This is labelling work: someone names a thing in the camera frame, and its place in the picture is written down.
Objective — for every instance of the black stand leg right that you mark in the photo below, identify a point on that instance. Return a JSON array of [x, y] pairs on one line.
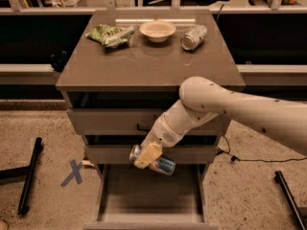
[[299, 213]]

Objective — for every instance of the drawer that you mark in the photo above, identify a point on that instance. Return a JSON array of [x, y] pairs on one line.
[[117, 113], [115, 149], [133, 199]]

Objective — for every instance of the black stand leg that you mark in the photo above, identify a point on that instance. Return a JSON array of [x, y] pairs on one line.
[[28, 172], [299, 213]]

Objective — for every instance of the white paper bowl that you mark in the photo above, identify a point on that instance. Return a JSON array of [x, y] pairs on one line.
[[158, 30]]

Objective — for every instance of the green chip bag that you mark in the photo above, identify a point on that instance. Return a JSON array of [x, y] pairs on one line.
[[111, 36]]

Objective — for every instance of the blue tape cross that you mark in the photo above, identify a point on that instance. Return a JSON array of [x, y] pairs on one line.
[[75, 173]]

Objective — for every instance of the top drawer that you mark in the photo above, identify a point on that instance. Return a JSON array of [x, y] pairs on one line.
[[117, 113]]

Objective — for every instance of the grey drawer cabinet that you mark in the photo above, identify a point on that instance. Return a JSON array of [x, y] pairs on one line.
[[142, 65]]

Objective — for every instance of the bottom drawer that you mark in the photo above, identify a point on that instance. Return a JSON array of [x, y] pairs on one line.
[[133, 199]]

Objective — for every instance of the blue silver redbull can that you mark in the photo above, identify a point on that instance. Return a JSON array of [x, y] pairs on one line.
[[161, 165]]

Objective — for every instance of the black stand leg left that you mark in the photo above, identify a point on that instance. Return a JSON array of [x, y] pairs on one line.
[[28, 172]]

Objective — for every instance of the middle drawer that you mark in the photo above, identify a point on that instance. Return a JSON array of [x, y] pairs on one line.
[[115, 149]]

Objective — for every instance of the silver green soda can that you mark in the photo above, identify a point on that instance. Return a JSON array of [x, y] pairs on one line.
[[193, 38]]

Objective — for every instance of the black clamp on ledge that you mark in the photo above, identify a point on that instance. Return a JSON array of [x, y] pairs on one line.
[[58, 62]]

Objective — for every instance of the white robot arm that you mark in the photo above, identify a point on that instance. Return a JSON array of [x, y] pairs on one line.
[[200, 101]]

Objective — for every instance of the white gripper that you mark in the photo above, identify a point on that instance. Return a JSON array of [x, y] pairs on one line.
[[160, 135]]

